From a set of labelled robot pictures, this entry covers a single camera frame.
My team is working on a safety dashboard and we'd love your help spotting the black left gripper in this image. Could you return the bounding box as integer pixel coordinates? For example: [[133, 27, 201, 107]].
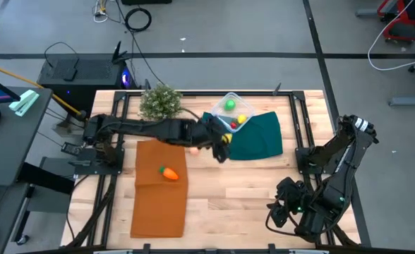
[[191, 116, 231, 164]]

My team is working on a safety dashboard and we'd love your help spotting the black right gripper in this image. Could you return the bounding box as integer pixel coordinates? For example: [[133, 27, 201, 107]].
[[266, 177, 306, 229]]

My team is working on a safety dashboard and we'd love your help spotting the orange toy carrot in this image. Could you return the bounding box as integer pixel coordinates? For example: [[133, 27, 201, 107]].
[[158, 165, 180, 181]]

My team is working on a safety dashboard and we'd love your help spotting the clear plastic tupperware container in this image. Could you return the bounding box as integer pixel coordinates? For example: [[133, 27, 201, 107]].
[[210, 91, 256, 134]]

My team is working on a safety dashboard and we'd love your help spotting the dark green cloth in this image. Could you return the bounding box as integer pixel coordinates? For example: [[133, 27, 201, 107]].
[[200, 111, 284, 162]]

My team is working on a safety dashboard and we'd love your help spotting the artificial potted plant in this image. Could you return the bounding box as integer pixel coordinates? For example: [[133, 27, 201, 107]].
[[138, 83, 184, 121]]

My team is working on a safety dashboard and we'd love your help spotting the orange cloth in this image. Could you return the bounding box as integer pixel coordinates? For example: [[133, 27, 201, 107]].
[[130, 139, 189, 239]]

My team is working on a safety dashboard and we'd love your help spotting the black wifi antenna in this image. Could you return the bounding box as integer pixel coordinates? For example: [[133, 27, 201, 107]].
[[112, 40, 133, 65]]

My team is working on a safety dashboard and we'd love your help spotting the black computer tower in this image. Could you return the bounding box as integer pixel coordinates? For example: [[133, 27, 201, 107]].
[[37, 56, 133, 107]]

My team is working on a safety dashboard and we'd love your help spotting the grey chair leg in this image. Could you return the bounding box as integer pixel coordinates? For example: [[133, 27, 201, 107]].
[[387, 95, 415, 107]]

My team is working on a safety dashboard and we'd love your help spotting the mint green stapler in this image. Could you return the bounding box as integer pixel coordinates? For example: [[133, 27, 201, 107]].
[[8, 89, 40, 118]]

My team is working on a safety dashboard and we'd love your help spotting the dark grey desk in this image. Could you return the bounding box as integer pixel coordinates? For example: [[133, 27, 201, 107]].
[[0, 86, 75, 254]]

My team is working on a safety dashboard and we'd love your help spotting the yellow pole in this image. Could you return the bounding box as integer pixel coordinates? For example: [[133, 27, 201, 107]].
[[0, 61, 83, 116]]

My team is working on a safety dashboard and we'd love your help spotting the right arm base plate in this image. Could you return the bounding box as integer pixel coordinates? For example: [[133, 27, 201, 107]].
[[294, 146, 323, 176]]

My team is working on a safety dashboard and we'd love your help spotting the black aluminium table frame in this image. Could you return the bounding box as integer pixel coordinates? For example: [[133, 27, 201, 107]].
[[66, 90, 371, 248]]

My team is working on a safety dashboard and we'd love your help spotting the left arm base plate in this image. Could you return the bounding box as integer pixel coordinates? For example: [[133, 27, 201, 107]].
[[73, 147, 126, 176]]

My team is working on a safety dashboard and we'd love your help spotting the coiled black cable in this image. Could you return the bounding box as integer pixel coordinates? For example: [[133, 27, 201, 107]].
[[124, 7, 152, 33]]

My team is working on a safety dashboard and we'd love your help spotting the small black box with cable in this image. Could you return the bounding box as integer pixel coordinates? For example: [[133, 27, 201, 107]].
[[44, 41, 80, 82]]

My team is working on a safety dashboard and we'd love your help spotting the white floor cable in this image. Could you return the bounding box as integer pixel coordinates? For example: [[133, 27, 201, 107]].
[[367, 0, 415, 71]]

